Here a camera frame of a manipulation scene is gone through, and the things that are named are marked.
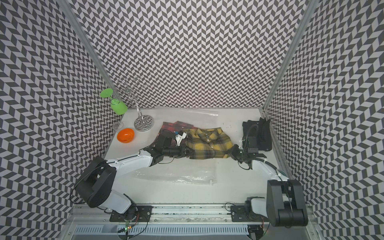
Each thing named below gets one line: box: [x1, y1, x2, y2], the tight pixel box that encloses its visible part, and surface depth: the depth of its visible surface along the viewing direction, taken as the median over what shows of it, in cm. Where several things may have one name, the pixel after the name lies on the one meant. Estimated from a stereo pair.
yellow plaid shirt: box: [182, 127, 233, 160], surface depth 91 cm
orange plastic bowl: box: [116, 128, 135, 144], surface depth 100 cm
